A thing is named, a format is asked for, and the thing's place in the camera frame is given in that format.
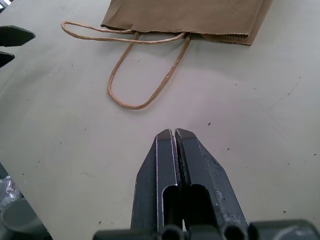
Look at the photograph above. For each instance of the grey rounded robot body part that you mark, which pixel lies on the grey rounded robot body part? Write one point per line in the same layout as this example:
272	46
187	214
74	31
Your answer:
17	215

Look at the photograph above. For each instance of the crumpled clear plastic wrap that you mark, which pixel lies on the crumpled clear plastic wrap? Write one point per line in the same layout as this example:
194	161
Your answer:
7	191

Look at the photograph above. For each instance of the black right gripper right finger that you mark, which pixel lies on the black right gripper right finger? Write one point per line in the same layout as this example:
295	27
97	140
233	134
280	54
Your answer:
202	175

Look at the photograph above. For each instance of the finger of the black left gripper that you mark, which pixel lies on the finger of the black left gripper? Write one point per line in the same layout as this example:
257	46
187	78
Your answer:
4	58
13	35

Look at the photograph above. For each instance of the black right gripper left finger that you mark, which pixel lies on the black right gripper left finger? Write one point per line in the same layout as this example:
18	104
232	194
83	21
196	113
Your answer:
147	185

